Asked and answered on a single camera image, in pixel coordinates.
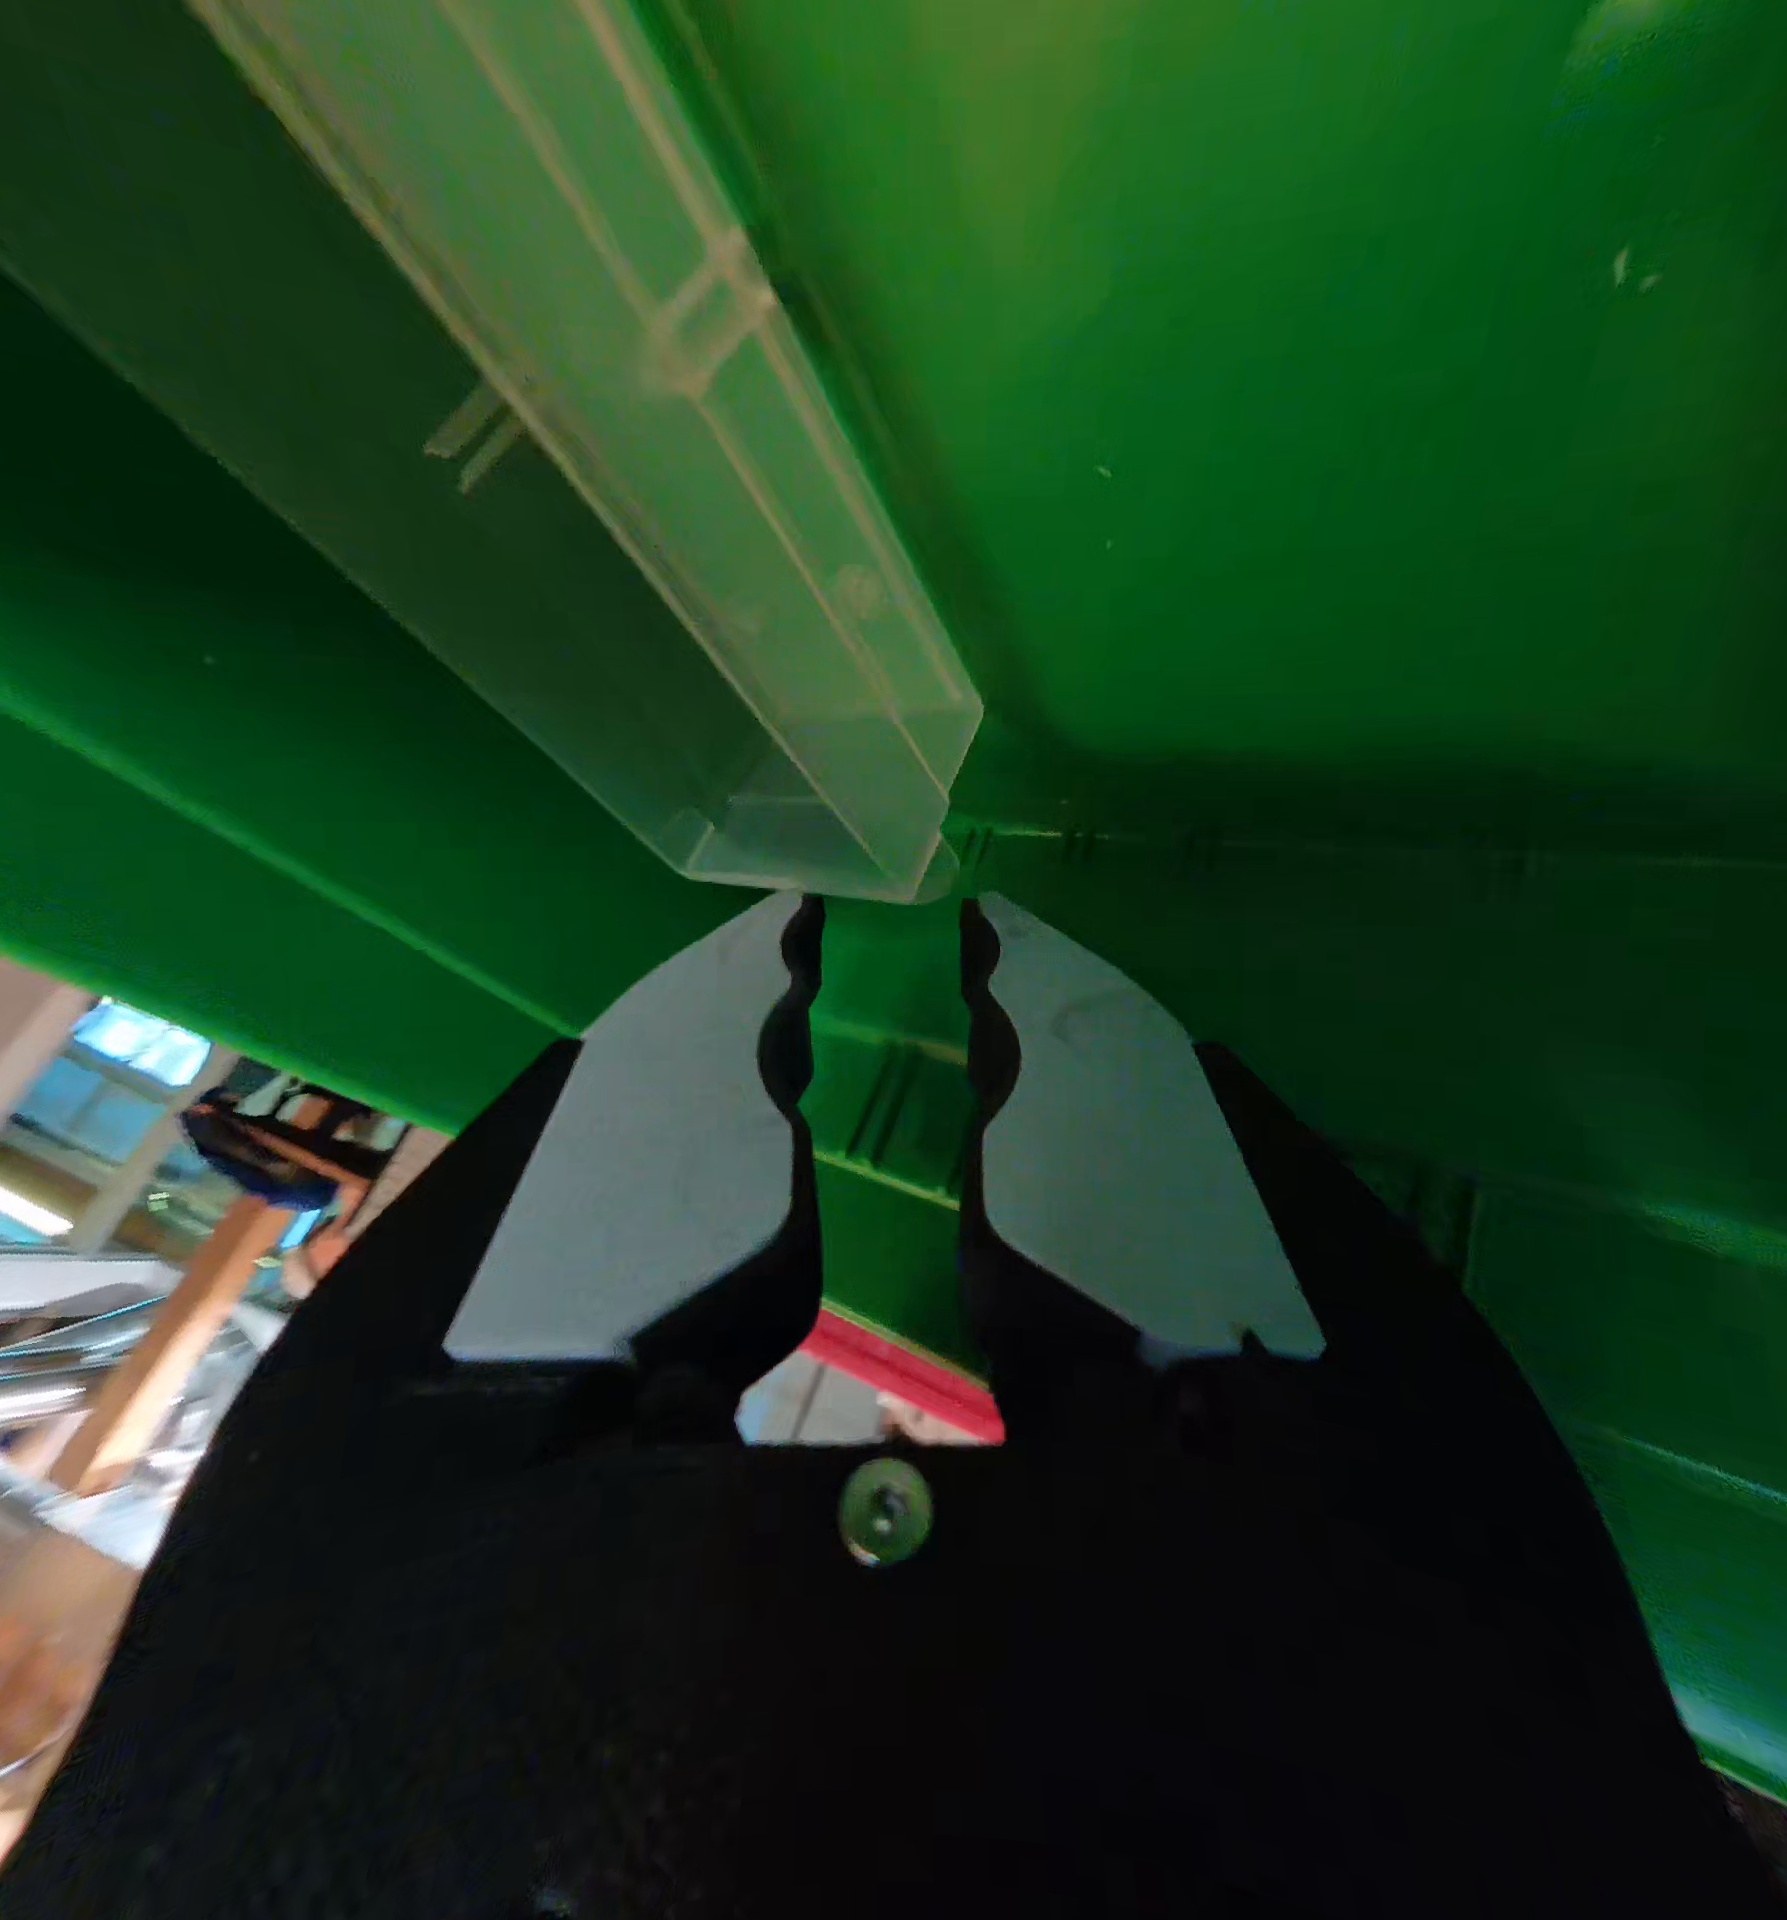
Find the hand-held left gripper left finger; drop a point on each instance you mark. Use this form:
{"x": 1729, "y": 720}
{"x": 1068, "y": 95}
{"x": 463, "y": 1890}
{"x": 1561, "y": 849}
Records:
{"x": 639, "y": 1185}

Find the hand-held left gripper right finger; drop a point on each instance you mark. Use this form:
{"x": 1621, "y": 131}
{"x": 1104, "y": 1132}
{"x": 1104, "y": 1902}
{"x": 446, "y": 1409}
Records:
{"x": 1134, "y": 1185}

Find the green plastic bin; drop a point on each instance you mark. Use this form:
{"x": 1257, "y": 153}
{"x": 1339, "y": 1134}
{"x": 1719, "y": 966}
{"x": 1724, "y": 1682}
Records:
{"x": 1357, "y": 452}

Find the clear plastic drawer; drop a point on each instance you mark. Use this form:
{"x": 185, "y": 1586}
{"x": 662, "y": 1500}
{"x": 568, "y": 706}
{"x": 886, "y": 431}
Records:
{"x": 608, "y": 375}

